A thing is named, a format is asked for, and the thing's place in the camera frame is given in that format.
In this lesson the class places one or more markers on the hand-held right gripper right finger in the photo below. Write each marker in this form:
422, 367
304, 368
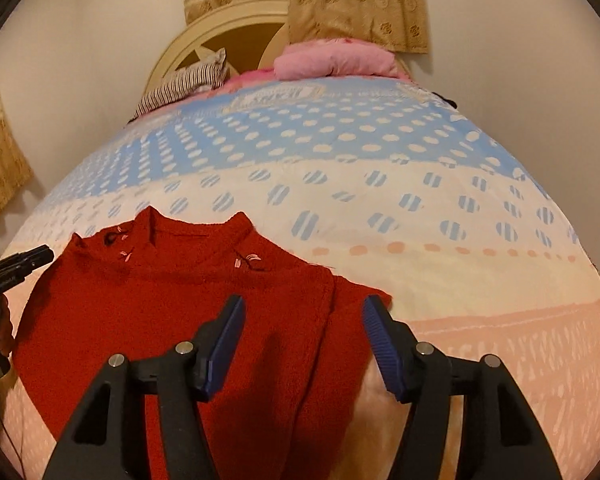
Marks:
385, 350

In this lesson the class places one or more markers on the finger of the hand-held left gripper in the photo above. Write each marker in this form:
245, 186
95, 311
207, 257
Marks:
32, 257

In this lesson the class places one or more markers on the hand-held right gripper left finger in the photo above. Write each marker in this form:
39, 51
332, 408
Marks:
225, 345

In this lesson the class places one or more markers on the red knitted sweater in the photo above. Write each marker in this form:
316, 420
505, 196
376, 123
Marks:
130, 310

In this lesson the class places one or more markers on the wide cream floral curtain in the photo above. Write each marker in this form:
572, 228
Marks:
0, 160

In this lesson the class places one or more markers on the polka dot bedsheet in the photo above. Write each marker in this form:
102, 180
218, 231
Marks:
380, 160

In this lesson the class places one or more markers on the striped pillow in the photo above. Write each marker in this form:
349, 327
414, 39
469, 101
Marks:
180, 85

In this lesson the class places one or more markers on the pink floral sheet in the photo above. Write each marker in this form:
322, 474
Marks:
250, 79

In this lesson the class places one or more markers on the cream wooden headboard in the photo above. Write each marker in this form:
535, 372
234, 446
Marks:
200, 35

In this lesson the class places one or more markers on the pink pillow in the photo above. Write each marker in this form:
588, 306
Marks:
330, 60

